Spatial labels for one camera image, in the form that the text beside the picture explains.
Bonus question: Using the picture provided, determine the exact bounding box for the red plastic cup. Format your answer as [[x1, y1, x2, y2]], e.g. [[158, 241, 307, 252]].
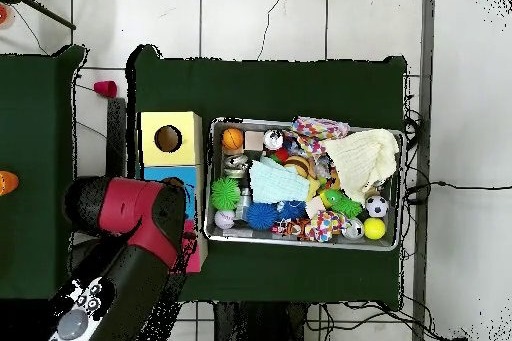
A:
[[93, 79, 119, 99]]

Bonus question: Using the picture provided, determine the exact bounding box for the orange object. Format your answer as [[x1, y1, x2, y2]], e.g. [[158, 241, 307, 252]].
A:
[[0, 170, 20, 197]]

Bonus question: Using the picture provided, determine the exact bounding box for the white toy baseball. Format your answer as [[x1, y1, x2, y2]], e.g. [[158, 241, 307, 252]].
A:
[[213, 209, 236, 231]]

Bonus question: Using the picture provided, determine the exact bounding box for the mint waffle cloth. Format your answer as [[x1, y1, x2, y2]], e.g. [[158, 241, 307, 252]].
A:
[[248, 156, 311, 205]]

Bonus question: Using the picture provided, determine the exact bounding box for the wooden box with three holes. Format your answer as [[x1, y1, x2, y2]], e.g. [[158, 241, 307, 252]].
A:
[[136, 110, 209, 274]]

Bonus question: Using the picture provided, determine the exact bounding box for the polka-dot cloth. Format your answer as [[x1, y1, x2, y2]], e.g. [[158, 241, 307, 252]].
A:
[[287, 116, 352, 156]]

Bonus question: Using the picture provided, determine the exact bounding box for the blue spiky ball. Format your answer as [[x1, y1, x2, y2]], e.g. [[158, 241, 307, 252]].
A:
[[244, 201, 280, 231]]

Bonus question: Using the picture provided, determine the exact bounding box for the small soccer ball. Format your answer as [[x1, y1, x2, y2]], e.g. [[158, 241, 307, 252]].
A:
[[364, 195, 390, 219]]

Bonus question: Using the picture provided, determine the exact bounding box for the orange toy basketball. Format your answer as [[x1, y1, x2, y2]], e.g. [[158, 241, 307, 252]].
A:
[[220, 127, 245, 151]]

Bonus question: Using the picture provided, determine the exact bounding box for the toy hamburger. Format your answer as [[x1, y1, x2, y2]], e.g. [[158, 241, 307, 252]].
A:
[[284, 155, 311, 179]]

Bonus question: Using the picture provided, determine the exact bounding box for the dark green table cloth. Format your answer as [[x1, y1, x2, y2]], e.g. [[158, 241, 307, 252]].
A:
[[0, 44, 91, 303], [126, 44, 408, 312]]

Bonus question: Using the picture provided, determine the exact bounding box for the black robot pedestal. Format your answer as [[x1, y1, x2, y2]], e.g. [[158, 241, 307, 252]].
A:
[[213, 301, 309, 341]]

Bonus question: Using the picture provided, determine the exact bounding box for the yellow ball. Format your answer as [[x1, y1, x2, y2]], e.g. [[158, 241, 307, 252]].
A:
[[362, 217, 387, 241]]

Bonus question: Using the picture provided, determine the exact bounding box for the large green spiky ball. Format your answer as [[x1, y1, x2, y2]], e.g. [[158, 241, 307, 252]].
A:
[[210, 175, 242, 211]]

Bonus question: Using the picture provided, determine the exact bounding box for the black floor cable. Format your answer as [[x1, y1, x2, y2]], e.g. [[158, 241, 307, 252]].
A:
[[401, 179, 512, 207]]

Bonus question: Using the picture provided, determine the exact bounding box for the cream waffle cloth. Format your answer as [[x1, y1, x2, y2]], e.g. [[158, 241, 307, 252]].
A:
[[319, 127, 401, 206]]

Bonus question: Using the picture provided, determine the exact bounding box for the silver mesh bin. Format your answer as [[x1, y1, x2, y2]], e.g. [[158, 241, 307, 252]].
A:
[[202, 116, 407, 253]]

